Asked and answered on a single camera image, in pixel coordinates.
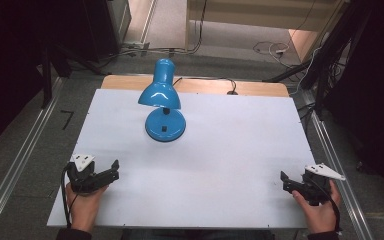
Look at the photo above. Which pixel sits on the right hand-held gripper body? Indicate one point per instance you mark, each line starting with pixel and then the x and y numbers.
pixel 320 181

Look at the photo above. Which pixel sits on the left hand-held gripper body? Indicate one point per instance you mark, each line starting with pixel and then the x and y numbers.
pixel 81 173

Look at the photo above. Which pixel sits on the person's left hand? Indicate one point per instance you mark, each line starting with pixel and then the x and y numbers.
pixel 85 206

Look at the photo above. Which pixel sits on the person's right hand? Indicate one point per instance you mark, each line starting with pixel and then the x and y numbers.
pixel 320 216

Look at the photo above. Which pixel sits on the white board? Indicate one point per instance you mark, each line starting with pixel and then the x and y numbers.
pixel 220 160

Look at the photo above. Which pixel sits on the blue desk lamp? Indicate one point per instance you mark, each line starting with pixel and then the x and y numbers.
pixel 163 95

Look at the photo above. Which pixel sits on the black curtain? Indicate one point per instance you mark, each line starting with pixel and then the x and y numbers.
pixel 10 50
pixel 373 83

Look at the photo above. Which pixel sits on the wooden table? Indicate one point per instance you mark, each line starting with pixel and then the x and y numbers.
pixel 196 86

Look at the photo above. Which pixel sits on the grey power strip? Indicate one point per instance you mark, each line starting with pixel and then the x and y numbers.
pixel 136 45

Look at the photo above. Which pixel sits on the aluminium floor rail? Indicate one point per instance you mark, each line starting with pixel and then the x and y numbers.
pixel 16 160
pixel 336 166

